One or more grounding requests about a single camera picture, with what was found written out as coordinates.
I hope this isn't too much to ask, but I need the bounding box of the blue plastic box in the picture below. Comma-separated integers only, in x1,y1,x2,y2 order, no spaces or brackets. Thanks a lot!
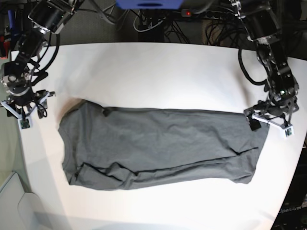
116,0,183,10

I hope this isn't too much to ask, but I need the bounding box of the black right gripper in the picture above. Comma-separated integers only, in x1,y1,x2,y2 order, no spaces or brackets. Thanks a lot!
0,90,56,120

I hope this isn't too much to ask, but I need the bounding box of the red black clamp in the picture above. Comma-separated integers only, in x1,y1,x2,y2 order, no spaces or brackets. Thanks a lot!
0,34,11,59

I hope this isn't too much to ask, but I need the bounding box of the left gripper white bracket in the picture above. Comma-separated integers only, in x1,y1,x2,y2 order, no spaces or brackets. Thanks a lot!
243,98,299,138

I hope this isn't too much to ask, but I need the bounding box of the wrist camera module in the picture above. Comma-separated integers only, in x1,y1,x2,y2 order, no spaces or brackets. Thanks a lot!
284,126,294,138
18,118,32,130

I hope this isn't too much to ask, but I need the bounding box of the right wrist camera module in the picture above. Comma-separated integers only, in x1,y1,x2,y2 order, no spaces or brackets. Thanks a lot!
18,118,32,130

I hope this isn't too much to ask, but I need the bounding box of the black power strip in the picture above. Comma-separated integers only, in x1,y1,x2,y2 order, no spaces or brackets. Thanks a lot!
180,9,234,20

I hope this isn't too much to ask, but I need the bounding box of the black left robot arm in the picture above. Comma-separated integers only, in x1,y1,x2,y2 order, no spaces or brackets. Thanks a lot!
231,0,299,138

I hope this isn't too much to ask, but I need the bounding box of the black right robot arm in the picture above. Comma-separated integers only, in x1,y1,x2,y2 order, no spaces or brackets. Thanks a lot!
0,0,83,124

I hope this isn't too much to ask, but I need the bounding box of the dark grey t-shirt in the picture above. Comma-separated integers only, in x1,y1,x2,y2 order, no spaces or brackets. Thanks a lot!
58,101,269,191

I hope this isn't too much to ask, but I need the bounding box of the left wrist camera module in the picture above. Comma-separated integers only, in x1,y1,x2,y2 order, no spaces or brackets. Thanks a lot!
284,126,294,138

